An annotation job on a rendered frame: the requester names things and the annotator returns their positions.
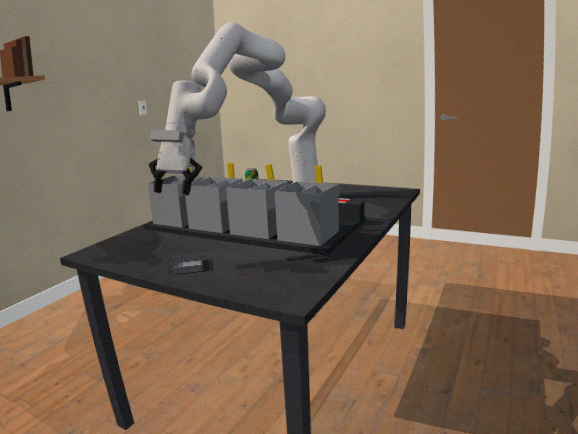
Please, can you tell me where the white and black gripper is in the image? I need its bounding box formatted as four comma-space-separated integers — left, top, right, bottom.
149, 135, 202, 195

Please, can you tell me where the green drink can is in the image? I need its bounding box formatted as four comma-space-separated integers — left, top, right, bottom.
245, 168, 259, 181

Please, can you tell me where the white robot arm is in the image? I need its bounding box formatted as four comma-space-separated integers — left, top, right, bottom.
150, 22, 326, 183

